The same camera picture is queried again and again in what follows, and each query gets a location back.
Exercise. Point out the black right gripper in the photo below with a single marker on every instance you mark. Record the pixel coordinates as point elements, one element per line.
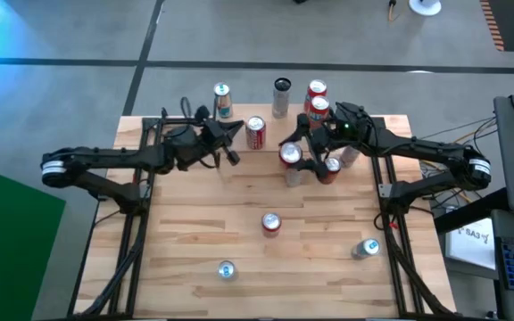
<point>346,129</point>

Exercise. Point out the black diagonal beam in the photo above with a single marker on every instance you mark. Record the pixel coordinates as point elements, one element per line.
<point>462,218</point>

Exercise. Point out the white Celsius slim can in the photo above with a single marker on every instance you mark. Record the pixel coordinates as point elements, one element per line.
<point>350,157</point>

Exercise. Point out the slim Fanta can black lid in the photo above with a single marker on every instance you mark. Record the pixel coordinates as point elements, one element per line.
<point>292,179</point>

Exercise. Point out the red-orange soda can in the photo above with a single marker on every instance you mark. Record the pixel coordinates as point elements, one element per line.
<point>290,153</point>

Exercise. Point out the black aluminium extrusion frame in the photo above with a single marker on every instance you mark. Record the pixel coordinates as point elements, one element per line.
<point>121,272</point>

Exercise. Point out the grey slim can black lid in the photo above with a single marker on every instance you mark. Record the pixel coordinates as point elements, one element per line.
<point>280,104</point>

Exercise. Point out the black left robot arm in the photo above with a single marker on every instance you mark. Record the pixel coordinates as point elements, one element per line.
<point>105,158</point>

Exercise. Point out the wooden shelf black metal legs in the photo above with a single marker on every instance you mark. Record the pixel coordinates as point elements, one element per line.
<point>271,129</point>

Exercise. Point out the grey metal mounting plate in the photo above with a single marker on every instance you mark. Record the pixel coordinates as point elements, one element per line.
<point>384,190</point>

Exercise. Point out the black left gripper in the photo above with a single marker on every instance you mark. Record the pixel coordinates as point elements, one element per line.
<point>190,145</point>

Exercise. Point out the red Fanta strawberry can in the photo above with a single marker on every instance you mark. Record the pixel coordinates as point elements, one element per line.
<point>317,88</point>
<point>319,109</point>
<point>271,221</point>

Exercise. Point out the white round stand base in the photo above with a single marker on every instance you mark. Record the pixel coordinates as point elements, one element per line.
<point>425,9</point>

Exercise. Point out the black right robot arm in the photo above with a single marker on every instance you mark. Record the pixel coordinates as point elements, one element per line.
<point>431,151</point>

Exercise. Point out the green floor mat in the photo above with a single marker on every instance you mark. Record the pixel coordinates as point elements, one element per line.
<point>11,245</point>

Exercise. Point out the red Coca-Cola can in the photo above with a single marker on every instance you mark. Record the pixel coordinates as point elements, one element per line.
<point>255,136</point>

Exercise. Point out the red black patterned can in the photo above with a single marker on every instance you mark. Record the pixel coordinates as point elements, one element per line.
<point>332,171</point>

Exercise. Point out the silver blue energy drink can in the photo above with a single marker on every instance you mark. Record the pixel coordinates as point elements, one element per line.
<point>368,246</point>
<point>222,104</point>
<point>226,269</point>

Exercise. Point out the white paper sign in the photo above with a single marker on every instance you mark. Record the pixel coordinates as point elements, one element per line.
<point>471,249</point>

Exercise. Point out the orange black striped strip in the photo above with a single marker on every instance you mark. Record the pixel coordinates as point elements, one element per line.
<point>492,27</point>

